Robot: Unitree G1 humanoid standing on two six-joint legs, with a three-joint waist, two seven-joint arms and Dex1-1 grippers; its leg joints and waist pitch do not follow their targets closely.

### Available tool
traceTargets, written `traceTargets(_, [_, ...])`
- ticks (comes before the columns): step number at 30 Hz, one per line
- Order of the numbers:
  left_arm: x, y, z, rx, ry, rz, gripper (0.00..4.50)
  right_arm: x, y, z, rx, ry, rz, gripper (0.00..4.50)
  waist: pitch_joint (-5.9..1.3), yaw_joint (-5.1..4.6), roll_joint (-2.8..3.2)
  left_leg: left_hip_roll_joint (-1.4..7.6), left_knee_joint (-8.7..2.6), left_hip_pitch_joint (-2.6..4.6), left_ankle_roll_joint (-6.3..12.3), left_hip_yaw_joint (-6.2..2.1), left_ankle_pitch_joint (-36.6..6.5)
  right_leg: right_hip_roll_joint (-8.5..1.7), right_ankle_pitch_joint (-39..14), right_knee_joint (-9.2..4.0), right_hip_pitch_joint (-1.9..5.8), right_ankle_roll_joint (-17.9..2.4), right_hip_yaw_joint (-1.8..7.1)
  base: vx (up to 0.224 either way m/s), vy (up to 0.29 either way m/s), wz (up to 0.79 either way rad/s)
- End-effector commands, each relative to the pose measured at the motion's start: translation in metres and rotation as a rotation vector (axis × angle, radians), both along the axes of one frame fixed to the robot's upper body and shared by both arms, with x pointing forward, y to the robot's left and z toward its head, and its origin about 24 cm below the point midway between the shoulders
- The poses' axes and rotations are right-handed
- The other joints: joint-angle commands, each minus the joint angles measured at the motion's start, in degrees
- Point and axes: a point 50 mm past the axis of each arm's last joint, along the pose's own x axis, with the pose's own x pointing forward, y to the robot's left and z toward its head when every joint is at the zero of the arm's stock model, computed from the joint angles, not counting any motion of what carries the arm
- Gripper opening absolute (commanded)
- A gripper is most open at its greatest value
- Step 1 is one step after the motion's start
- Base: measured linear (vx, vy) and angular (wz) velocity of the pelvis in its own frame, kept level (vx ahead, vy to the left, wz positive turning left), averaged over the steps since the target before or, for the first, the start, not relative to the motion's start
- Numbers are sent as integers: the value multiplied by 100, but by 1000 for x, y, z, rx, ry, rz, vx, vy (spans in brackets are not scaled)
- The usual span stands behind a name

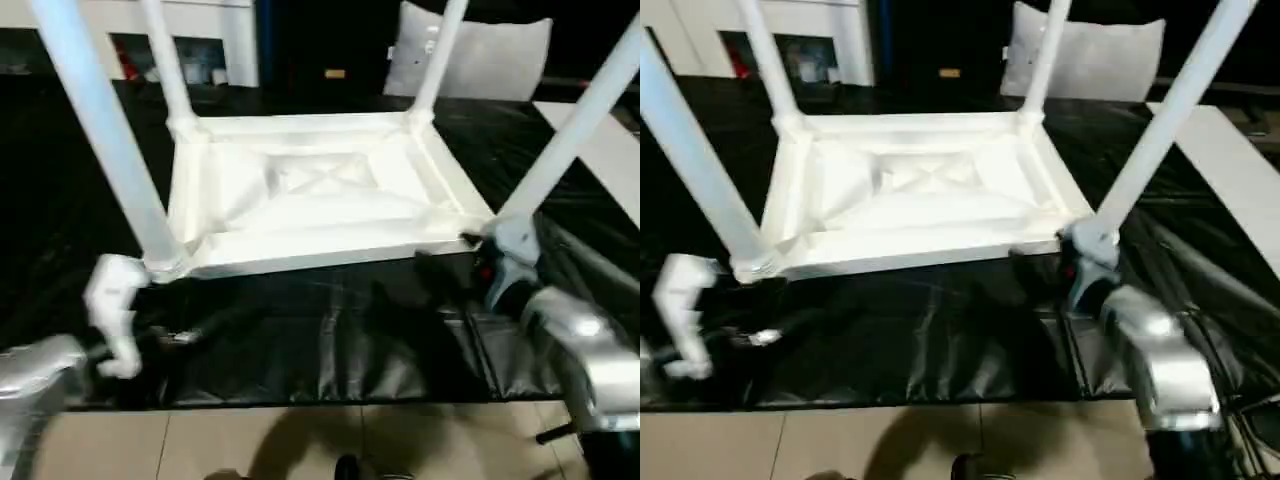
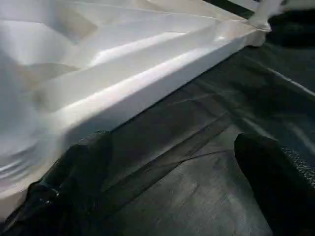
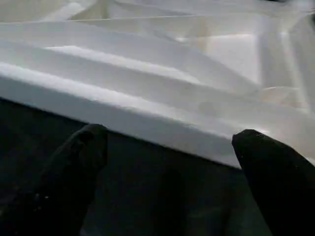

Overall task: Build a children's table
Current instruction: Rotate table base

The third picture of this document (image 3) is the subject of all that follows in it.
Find white plastic table top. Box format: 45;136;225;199
0;0;315;170

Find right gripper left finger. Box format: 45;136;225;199
0;123;109;236

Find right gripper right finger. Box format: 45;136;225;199
231;129;315;236

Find black table mat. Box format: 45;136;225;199
0;95;274;236

